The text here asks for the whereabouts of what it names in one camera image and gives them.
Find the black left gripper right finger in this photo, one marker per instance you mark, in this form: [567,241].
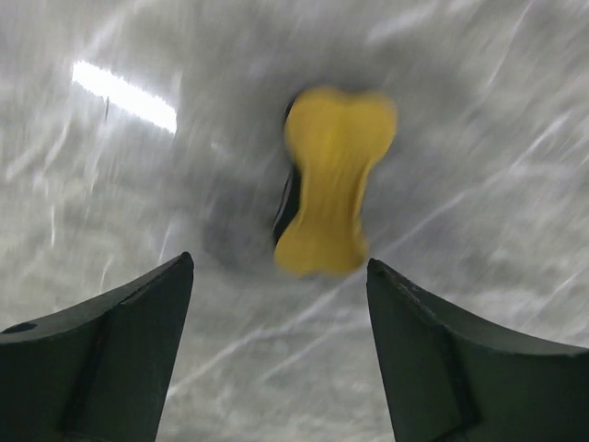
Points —
[450,375]

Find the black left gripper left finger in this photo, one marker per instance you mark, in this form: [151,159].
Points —
[99,370]

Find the yellow bone-shaped eraser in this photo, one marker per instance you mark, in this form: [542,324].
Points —
[334,139]

